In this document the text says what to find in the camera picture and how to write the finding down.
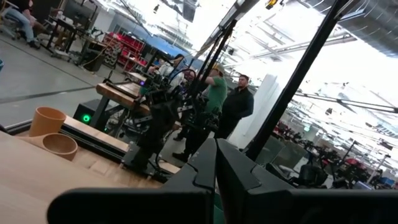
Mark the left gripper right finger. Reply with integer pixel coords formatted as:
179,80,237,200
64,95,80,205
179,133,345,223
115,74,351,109
216,138,398,224

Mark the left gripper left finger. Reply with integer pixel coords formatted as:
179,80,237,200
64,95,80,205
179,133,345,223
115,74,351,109
46,138,218,224

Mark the orange plastic cup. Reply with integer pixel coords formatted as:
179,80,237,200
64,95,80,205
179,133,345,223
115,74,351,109
29,106,67,138

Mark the wooden workstation table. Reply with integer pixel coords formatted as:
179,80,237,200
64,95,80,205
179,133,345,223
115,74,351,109
95,72,150,116

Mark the black computer box green light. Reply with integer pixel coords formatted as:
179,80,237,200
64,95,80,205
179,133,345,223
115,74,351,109
73,98,109,129

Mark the red storage bin rack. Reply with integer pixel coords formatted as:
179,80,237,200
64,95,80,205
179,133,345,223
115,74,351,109
102,30,147,73

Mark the black bin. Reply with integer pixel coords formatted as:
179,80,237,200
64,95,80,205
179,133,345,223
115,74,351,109
81,40,106,72

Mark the black aluminium rig frame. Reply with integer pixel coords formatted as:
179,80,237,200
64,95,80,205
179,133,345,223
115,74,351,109
6,0,351,162

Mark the wooden shelf black metal frame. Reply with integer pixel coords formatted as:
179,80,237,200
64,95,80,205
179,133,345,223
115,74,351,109
0,129,130,224

